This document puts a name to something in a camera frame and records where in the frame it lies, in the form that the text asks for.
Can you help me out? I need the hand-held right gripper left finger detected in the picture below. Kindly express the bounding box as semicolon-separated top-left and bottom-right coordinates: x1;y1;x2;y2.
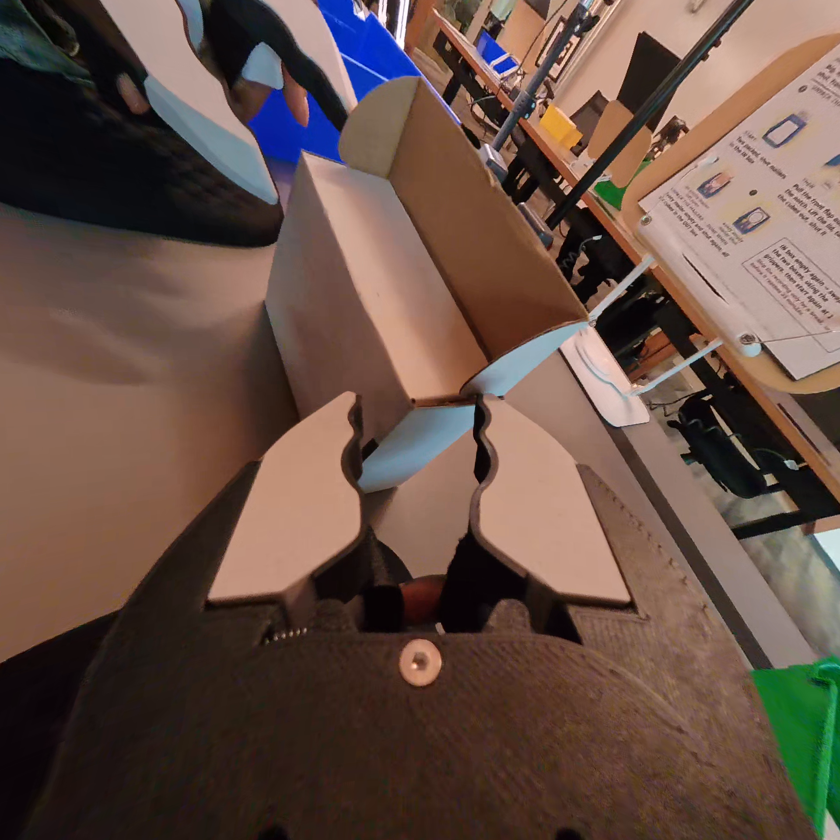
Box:
205;392;367;611

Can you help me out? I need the black tripod pole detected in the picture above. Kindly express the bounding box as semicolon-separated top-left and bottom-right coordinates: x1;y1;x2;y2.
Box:
545;0;757;231

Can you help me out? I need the printed instruction sheet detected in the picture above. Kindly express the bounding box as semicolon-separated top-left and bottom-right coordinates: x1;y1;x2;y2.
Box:
637;42;840;382

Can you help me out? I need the black panel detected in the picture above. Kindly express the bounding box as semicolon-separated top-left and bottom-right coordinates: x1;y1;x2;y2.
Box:
617;31;685;132

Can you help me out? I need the grey tripod pole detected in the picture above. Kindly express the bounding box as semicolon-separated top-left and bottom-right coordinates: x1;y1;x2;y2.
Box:
489;0;599;153

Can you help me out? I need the white cardboard box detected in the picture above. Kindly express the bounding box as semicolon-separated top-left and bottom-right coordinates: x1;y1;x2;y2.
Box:
266;75;589;493

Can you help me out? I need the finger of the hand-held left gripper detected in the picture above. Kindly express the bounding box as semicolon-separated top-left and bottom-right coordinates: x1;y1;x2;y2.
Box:
98;0;281;206
262;0;359;130

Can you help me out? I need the light wooden board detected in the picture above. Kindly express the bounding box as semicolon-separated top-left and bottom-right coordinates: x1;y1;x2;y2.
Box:
620;33;840;396

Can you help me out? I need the person's black clothing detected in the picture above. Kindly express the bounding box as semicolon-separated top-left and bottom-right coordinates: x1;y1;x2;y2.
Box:
0;0;284;248

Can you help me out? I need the green cloth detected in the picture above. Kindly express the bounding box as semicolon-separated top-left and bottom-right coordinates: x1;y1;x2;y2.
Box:
751;659;840;840

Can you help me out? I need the black bag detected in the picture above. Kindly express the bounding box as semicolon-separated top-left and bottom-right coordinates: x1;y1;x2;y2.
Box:
675;392;790;501

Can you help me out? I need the yellow box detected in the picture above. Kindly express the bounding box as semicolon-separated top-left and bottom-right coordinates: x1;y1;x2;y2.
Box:
539;104;584;149

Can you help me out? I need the blue plastic bin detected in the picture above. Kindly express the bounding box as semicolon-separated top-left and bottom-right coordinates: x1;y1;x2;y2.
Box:
248;0;422;165

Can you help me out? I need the long wooden table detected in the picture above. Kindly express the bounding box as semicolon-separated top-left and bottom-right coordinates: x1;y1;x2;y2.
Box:
420;7;840;526

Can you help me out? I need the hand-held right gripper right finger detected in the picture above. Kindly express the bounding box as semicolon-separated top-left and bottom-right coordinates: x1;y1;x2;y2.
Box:
469;392;633;608

